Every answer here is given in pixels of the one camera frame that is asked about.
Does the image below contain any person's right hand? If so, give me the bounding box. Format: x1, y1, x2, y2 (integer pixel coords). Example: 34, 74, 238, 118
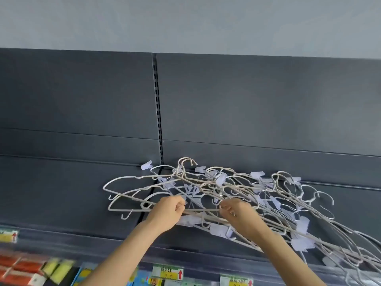
219, 198, 264, 244

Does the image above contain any person's left forearm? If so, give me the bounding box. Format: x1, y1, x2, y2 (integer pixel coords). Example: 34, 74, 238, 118
85, 219, 167, 286

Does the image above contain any yellow sponge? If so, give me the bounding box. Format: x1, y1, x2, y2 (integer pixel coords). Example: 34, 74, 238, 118
50, 260, 75, 285
41, 258, 60, 277

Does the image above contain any red packet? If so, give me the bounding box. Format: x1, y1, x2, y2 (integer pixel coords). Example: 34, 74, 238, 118
0, 269, 45, 286
0, 254, 45, 273

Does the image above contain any blue printed packet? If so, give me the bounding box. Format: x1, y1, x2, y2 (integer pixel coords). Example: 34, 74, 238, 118
71, 263, 99, 286
127, 267, 164, 286

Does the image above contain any white wire hanger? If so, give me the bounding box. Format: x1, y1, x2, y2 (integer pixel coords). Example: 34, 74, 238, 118
108, 191, 222, 221

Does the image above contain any slotted metal shelf upright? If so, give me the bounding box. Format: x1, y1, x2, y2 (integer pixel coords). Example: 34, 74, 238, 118
151, 52, 165, 168

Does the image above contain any person's left hand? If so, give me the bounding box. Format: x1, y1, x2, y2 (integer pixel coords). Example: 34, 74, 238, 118
146, 195, 187, 234

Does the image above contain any pile of white clip hangers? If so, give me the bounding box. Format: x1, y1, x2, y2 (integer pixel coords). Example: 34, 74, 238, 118
103, 157, 381, 286

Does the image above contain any dark grey shelving unit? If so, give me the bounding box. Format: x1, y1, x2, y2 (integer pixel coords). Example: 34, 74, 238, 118
0, 47, 381, 286

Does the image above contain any yellow price tag red arrow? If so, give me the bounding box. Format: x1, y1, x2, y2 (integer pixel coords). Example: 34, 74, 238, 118
220, 274, 254, 286
152, 264, 184, 281
0, 229, 19, 244

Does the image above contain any person's right forearm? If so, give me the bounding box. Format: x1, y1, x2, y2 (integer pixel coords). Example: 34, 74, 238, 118
247, 226, 327, 286

